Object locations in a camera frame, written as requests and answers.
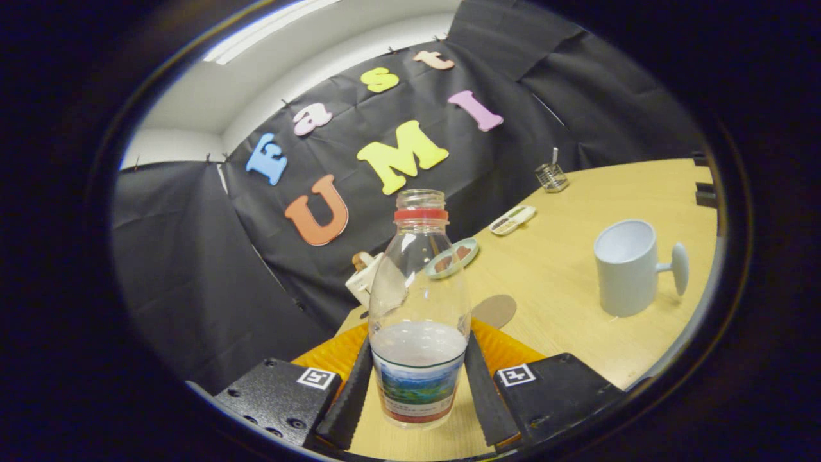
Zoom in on cloudy white juice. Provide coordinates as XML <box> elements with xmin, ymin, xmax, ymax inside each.
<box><xmin>371</xmin><ymin>321</ymin><xmax>468</xmax><ymax>368</ymax></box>

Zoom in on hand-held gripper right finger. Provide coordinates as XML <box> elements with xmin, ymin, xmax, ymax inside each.
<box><xmin>463</xmin><ymin>318</ymin><xmax>628</xmax><ymax>449</ymax></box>

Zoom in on white divided snack dish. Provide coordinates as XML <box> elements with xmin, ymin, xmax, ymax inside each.
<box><xmin>489</xmin><ymin>205</ymin><xmax>537</xmax><ymax>236</ymax></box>

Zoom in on pale green plate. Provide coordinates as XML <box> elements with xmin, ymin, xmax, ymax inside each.
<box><xmin>425</xmin><ymin>237</ymin><xmax>480</xmax><ymax>280</ymax></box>

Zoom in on black backdrop cloth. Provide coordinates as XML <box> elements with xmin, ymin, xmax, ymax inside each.
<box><xmin>112</xmin><ymin>0</ymin><xmax>706</xmax><ymax>395</ymax></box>

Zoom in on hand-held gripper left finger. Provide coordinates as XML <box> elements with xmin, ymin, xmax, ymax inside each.
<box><xmin>212</xmin><ymin>324</ymin><xmax>374</xmax><ymax>453</ymax></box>

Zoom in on wire mesh holder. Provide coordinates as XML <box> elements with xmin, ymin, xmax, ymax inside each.
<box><xmin>535</xmin><ymin>163</ymin><xmax>570</xmax><ymax>193</ymax></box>

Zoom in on wooden table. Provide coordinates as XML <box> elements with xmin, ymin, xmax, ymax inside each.
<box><xmin>292</xmin><ymin>157</ymin><xmax>719</xmax><ymax>461</ymax></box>

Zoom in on pale grey cup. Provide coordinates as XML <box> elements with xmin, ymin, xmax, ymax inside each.
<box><xmin>593</xmin><ymin>219</ymin><xmax>690</xmax><ymax>318</ymax></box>

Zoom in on white toaster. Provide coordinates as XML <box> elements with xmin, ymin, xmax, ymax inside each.
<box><xmin>345</xmin><ymin>252</ymin><xmax>385</xmax><ymax>309</ymax></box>

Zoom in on round brown coaster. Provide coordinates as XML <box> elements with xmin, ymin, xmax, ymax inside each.
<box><xmin>471</xmin><ymin>294</ymin><xmax>518</xmax><ymax>329</ymax></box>

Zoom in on clear juice bottle red ring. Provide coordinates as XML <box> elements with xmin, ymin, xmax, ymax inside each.
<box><xmin>368</xmin><ymin>189</ymin><xmax>472</xmax><ymax>429</ymax></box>

